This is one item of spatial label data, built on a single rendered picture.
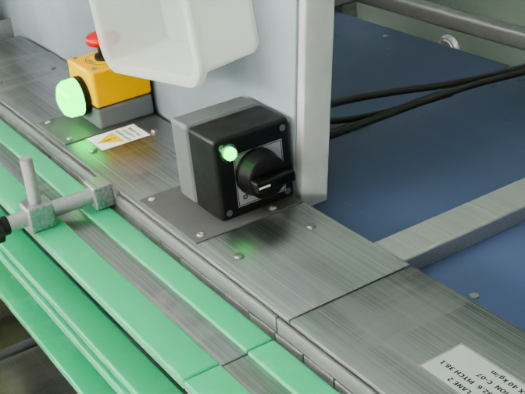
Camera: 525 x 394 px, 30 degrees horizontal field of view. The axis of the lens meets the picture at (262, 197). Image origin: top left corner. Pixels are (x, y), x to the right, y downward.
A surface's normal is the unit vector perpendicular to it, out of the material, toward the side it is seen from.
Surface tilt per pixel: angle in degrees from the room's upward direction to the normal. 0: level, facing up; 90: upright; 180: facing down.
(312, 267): 90
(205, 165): 0
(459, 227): 90
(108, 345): 90
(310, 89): 90
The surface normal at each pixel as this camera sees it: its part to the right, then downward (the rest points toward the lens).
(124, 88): 0.54, 0.33
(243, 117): -0.09, -0.89
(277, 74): -0.83, 0.32
